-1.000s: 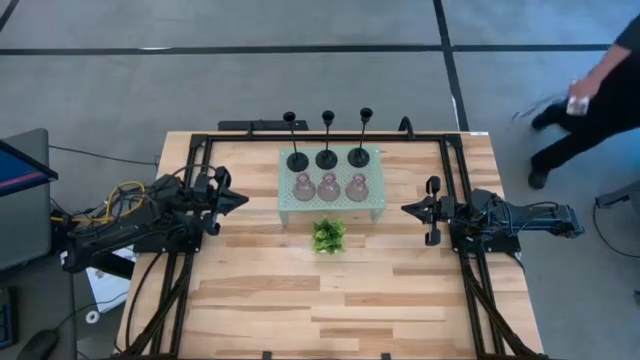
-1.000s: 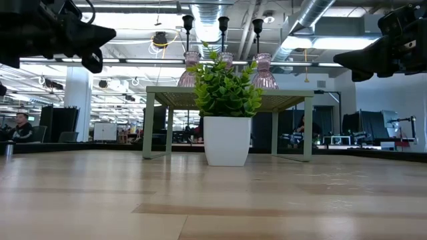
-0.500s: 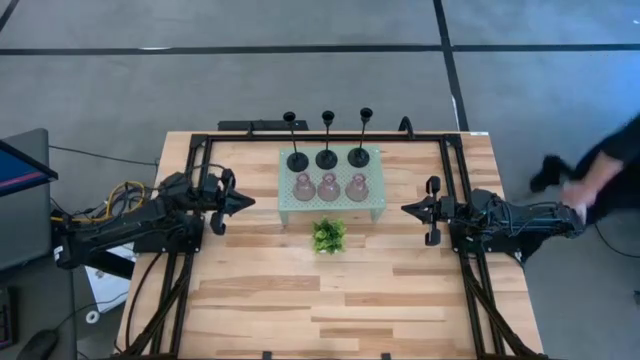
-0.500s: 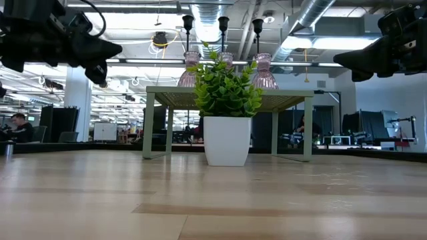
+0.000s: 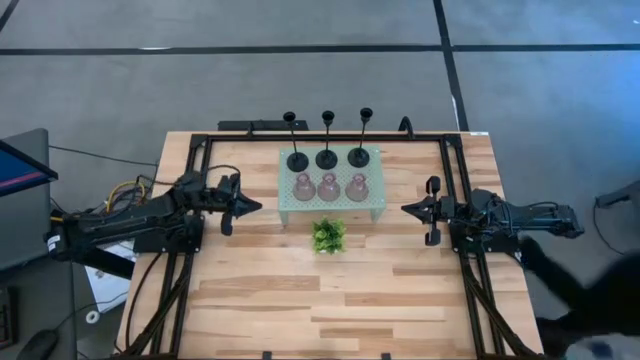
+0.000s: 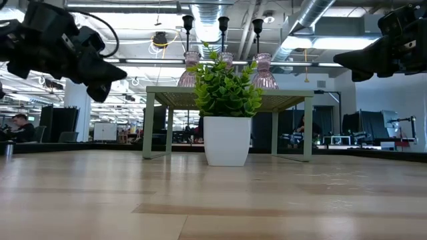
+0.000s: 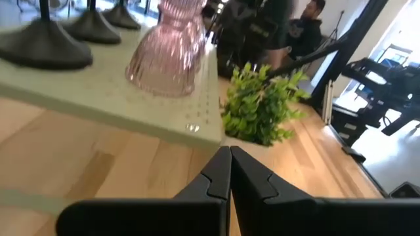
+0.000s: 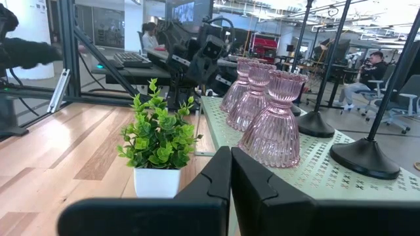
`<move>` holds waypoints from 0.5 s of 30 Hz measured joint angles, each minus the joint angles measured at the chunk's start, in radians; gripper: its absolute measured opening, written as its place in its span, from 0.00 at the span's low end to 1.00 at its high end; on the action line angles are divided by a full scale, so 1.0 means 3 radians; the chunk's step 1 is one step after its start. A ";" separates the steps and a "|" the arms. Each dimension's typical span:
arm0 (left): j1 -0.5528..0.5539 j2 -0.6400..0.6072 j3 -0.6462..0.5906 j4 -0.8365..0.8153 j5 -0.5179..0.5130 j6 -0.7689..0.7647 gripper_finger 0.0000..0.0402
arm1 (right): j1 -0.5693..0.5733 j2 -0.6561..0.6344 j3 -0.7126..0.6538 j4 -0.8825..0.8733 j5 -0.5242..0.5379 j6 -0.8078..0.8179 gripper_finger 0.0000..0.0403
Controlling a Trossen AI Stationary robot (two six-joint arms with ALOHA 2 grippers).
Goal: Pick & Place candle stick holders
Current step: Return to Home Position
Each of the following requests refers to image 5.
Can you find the dark grey side desk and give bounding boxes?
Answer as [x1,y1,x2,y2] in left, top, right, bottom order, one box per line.
[0,128,79,360]

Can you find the pink glass candle holder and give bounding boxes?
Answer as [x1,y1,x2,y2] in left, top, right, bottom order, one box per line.
[316,172,342,203]
[344,172,370,203]
[292,172,317,202]

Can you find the small green artificial plant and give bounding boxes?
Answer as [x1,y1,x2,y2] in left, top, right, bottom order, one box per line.
[312,217,347,256]

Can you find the person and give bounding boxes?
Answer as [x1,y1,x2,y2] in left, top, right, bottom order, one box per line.
[519,237,640,360]

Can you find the green perforated metal shelf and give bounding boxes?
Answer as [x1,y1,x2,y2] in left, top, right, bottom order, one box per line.
[277,145,387,227]

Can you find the black flat box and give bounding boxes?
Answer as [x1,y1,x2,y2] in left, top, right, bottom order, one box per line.
[217,119,310,132]

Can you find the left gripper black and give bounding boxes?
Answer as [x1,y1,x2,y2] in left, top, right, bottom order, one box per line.
[215,174,263,237]

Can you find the thin black floor cable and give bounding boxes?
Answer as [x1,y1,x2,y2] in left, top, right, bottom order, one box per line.
[48,144,160,166]

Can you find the black curved floor cable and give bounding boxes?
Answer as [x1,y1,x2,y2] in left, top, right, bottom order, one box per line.
[591,198,621,257]

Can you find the black tall candlestick holder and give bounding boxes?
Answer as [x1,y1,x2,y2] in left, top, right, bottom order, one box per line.
[347,106,374,169]
[314,109,339,171]
[281,111,310,174]

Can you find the white paper sheet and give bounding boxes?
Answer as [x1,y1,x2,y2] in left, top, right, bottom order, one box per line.
[84,239,136,314]

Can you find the yellow cable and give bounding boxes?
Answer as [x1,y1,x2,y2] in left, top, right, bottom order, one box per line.
[105,179,147,214]

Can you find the black computer mouse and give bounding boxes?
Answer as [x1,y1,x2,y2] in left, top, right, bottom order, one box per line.
[17,328,59,360]

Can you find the black stand beam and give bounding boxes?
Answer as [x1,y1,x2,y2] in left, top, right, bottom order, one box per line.
[69,247,137,280]

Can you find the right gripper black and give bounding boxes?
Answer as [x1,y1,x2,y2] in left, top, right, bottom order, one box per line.
[401,176,456,247]

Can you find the computer monitor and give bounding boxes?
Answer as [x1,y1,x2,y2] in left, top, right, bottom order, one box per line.
[0,139,59,197]

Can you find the black hanging cable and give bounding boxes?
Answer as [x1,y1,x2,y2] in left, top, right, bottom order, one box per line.
[124,252,166,351]

